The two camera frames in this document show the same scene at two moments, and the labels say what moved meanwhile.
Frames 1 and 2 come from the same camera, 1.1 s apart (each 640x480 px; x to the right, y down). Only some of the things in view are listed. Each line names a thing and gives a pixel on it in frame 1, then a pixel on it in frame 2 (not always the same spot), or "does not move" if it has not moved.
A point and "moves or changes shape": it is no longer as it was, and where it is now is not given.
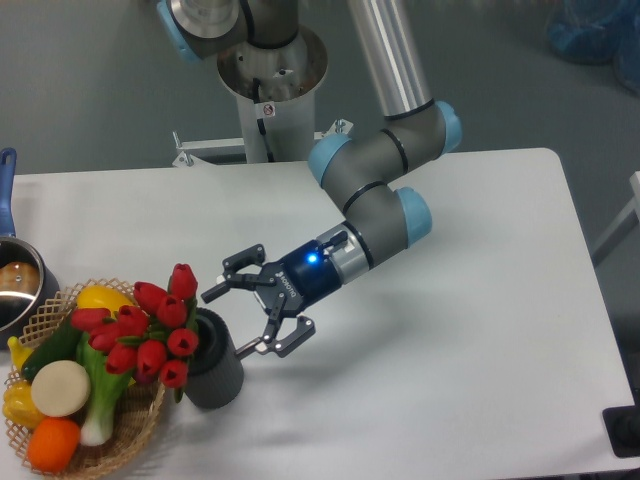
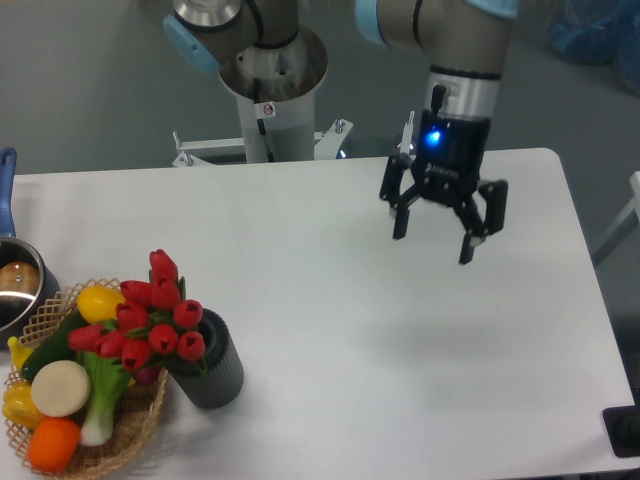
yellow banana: [19, 351] does not move
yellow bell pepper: [19, 405] does not move
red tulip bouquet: [156, 338] moves or changes shape
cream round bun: [60, 388] does not move
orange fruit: [53, 444] does not move
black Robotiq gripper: [303, 278] → [447, 168]
